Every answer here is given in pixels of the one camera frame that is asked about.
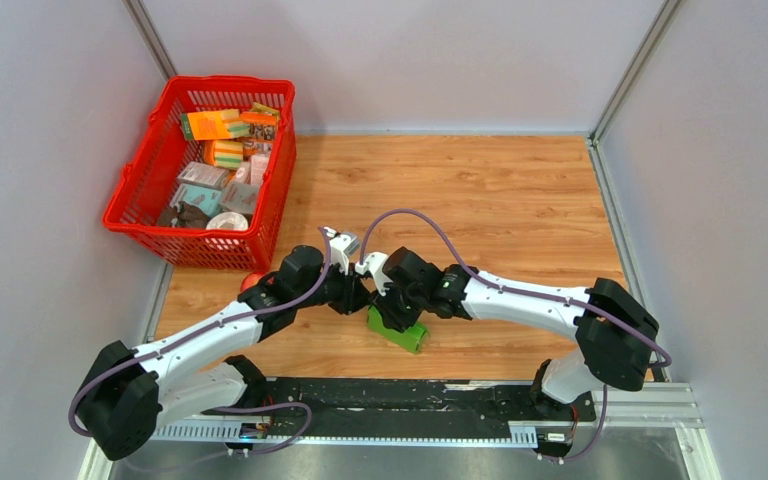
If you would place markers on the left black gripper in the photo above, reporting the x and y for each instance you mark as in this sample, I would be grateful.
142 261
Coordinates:
354 296

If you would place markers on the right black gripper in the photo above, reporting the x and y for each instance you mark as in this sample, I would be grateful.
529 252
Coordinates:
384 306

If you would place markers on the green paper box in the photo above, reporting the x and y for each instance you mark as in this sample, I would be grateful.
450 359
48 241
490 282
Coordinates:
410 340

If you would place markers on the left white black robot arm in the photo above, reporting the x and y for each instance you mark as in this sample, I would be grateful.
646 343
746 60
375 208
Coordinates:
192 351

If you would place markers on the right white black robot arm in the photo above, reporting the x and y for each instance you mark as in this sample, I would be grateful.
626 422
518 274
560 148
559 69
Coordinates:
614 334

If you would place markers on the red apple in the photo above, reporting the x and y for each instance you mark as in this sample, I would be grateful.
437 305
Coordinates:
251 280

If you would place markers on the white tape roll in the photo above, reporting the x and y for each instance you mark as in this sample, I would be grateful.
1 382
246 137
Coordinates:
232 221

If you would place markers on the grey pink carton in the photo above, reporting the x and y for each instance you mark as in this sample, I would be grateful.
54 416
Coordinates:
239 197

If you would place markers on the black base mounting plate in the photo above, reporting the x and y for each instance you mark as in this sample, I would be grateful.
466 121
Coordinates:
410 409

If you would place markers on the teal small carton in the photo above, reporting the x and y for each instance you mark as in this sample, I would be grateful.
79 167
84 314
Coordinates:
205 199

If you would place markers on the striped sponge stack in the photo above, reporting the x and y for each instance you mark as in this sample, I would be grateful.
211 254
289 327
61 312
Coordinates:
227 154

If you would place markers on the grey small carton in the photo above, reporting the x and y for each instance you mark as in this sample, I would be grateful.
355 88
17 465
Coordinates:
203 175

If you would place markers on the orange sponge pack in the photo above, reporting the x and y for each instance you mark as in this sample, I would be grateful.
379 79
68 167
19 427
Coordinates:
213 125

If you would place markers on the red plastic basket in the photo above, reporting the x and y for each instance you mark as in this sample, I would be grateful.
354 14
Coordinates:
148 182

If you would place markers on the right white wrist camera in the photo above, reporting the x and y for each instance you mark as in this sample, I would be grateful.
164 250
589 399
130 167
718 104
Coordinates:
372 266

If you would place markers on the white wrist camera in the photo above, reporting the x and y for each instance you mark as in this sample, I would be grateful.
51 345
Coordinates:
342 246
372 266

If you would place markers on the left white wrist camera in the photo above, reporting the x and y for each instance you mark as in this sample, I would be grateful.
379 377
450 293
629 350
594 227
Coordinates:
342 246

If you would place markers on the aluminium frame rail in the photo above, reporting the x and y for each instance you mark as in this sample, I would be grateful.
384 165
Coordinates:
240 409

